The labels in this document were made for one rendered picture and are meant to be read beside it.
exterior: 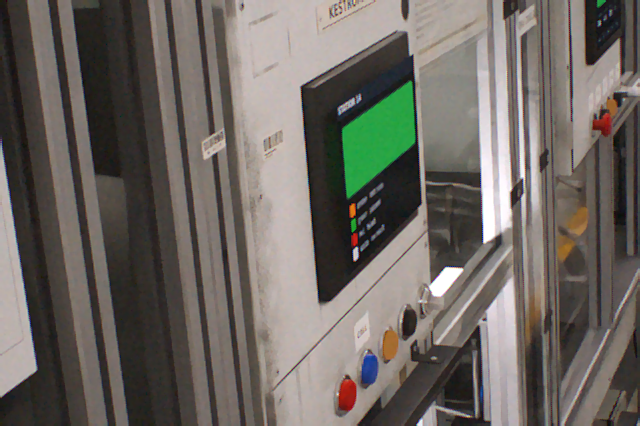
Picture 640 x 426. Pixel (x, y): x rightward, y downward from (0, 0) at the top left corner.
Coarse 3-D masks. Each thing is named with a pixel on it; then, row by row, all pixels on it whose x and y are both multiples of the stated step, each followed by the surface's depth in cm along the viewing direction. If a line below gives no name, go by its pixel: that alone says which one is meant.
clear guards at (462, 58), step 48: (432, 0) 148; (480, 0) 165; (528, 0) 187; (432, 48) 148; (480, 48) 166; (528, 48) 188; (432, 96) 149; (480, 96) 167; (528, 96) 190; (432, 144) 150; (480, 144) 168; (528, 144) 191; (432, 192) 151; (480, 192) 169; (528, 192) 193; (432, 240) 152; (480, 240) 170; (528, 240) 194; (432, 288) 153; (480, 288) 172; (528, 288) 196; (432, 336) 154; (528, 336) 197; (528, 384) 199
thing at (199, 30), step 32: (192, 0) 97; (544, 0) 195; (192, 32) 97; (544, 32) 196; (192, 64) 97; (544, 64) 198; (192, 96) 98; (544, 96) 199; (544, 128) 200; (224, 160) 103; (224, 192) 103; (544, 192) 202; (224, 224) 103; (544, 224) 203; (224, 256) 104; (544, 256) 204; (224, 288) 104; (224, 320) 104; (224, 352) 105; (224, 384) 105; (480, 416) 208
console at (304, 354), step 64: (256, 0) 104; (320, 0) 116; (384, 0) 131; (256, 64) 105; (320, 64) 117; (384, 64) 128; (256, 128) 105; (320, 128) 114; (256, 192) 106; (320, 192) 116; (256, 256) 107; (320, 256) 118; (384, 256) 135; (256, 320) 109; (320, 320) 120; (384, 320) 136; (256, 384) 112; (320, 384) 121; (384, 384) 137
